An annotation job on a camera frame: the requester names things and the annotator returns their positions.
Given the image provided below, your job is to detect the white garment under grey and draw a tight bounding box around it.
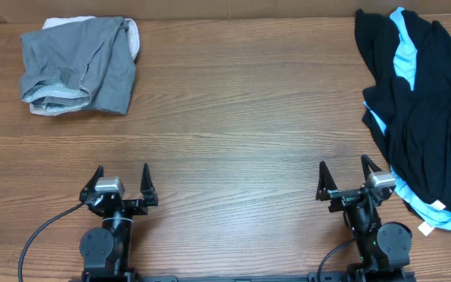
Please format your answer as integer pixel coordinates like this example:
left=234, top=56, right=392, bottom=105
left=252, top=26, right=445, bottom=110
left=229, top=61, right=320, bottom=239
left=42, top=16, right=141, bottom=60

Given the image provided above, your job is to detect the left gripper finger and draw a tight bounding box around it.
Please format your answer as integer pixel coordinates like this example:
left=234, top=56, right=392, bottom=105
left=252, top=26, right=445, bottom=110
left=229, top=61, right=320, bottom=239
left=79, top=165, right=104, bottom=202
left=140, top=163, right=158, bottom=207

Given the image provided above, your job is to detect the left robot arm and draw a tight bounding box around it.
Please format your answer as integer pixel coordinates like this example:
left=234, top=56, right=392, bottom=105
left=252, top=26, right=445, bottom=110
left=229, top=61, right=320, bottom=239
left=79, top=164, right=158, bottom=281

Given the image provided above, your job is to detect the black t-shirt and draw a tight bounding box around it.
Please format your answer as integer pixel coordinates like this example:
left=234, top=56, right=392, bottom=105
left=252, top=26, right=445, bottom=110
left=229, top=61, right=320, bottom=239
left=355, top=9, right=451, bottom=211

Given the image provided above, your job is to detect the folded grey shirt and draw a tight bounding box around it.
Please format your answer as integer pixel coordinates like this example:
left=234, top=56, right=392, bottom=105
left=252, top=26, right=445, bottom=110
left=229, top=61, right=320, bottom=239
left=20, top=16, right=136, bottom=116

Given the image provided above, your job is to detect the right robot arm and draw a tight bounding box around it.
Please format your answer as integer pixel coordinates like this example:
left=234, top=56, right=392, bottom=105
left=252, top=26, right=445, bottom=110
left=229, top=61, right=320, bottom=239
left=316, top=154, right=417, bottom=282

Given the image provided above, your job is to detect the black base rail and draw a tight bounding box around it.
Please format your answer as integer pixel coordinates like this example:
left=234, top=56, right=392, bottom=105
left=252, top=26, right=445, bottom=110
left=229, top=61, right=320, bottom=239
left=68, top=271, right=417, bottom=282

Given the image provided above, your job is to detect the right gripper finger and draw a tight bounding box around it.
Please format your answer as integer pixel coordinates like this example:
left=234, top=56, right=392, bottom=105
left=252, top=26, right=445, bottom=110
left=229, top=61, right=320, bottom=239
left=361, top=154, right=382, bottom=181
left=316, top=161, right=338, bottom=201

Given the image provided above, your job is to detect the light blue t-shirt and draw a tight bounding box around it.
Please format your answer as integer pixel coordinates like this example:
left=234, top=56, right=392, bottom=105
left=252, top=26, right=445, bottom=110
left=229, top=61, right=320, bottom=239
left=363, top=7, right=451, bottom=235

